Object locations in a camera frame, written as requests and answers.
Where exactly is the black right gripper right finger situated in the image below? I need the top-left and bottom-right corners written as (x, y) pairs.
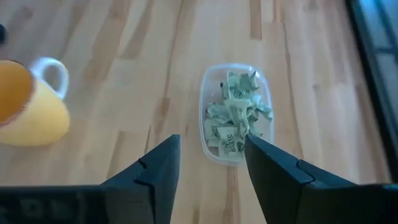
top-left (244, 134), bottom-right (357, 224)

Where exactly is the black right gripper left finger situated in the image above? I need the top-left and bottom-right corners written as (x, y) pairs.
top-left (101, 134), bottom-right (181, 224)

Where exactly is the green sweetener packet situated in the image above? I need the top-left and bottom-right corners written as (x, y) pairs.
top-left (251, 96), bottom-right (274, 122)
top-left (203, 118), bottom-right (223, 147)
top-left (205, 102), bottom-right (233, 124)
top-left (224, 98), bottom-right (254, 125)
top-left (217, 126), bottom-right (246, 161)
top-left (226, 70), bottom-right (261, 100)

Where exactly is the clear plastic container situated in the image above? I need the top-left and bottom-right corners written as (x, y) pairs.
top-left (198, 63), bottom-right (275, 167)

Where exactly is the yellow ceramic mug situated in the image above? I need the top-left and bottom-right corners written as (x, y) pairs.
top-left (0, 57), bottom-right (71, 147)

